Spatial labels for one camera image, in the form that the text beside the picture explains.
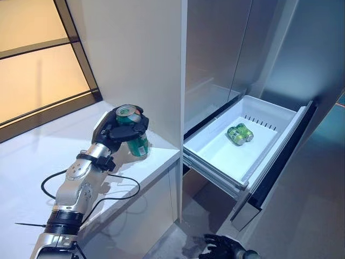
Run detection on tall dark green beer can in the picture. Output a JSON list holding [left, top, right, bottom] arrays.
[[115, 104, 150, 158]]

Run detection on dark framed frosted glass window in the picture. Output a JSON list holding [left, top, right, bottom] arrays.
[[0, 0, 102, 142]]

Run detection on white counter cabinet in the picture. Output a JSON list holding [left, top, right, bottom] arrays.
[[0, 101, 187, 259]]

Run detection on fridge drawer with white bin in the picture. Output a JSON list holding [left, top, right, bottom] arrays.
[[183, 94, 318, 232]]

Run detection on tall white cabinet side panel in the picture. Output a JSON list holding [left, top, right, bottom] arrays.
[[66, 0, 188, 224]]

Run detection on short light green drink can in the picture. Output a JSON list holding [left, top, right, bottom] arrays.
[[236, 122, 254, 142], [227, 126, 247, 146]]

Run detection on black left wrist camera clamp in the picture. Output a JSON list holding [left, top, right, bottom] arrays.
[[75, 152, 116, 173]]

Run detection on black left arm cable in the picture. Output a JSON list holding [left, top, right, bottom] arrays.
[[40, 169, 141, 224]]

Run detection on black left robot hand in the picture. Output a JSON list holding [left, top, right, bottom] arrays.
[[91, 104, 150, 154]]

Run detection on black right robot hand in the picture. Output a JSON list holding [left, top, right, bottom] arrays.
[[198, 233, 247, 259]]

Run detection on stainless steel fridge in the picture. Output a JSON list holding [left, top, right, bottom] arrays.
[[182, 0, 345, 224]]

